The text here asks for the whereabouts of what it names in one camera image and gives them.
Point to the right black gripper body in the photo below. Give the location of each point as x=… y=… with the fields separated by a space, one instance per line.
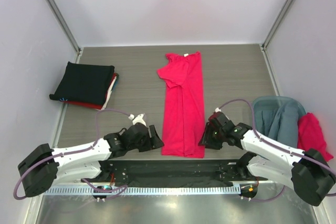
x=214 y=138

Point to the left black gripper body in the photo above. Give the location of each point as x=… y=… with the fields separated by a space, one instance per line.
x=144 y=145

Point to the pink t shirt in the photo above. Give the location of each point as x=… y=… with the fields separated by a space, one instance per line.
x=310 y=135
x=184 y=108

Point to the white t shirt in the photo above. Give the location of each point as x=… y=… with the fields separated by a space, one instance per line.
x=109 y=91

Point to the black t shirt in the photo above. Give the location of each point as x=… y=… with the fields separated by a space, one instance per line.
x=84 y=83

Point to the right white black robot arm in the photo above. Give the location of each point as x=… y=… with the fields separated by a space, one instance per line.
x=305 y=172

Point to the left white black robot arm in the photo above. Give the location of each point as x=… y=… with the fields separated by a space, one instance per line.
x=46 y=166

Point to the blue plastic basket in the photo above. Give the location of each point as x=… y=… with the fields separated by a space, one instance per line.
x=266 y=108

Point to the grey blue t shirt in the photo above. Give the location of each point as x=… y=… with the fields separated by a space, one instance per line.
x=285 y=127

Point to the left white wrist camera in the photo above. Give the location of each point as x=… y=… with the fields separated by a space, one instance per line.
x=140 y=118

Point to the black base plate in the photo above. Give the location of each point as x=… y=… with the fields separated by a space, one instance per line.
x=179 y=173

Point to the slotted white cable duct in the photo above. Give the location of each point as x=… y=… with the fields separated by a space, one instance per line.
x=85 y=190

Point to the left aluminium frame post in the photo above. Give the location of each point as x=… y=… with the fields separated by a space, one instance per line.
x=63 y=24

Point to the aluminium frame post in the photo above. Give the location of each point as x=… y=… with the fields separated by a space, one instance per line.
x=278 y=21
x=63 y=24

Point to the right aluminium frame post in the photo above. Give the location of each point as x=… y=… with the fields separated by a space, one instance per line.
x=278 y=21

